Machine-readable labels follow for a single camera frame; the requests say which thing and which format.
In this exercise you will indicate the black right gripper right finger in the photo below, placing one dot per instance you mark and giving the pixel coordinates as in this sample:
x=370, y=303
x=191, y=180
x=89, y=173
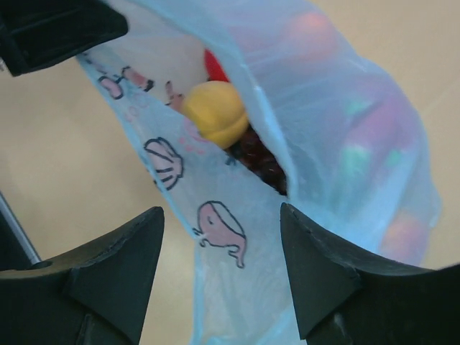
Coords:
x=344, y=294

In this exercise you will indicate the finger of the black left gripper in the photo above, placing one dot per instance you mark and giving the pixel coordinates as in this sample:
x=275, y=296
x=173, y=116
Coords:
x=36, y=35

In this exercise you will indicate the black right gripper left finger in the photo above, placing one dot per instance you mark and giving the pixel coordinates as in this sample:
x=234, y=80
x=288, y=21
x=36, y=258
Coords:
x=97, y=293

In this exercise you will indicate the blue printed plastic bag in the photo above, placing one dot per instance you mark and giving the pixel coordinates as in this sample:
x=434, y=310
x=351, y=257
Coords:
x=352, y=147

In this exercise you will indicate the dark red grape bunch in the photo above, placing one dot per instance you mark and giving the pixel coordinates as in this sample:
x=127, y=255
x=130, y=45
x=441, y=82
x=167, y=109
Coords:
x=252, y=153

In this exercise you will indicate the yellow round fruit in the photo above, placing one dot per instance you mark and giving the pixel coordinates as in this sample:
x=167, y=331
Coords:
x=217, y=111

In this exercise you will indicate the red round fruit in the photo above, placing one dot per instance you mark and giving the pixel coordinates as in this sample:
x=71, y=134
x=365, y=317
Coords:
x=213, y=67

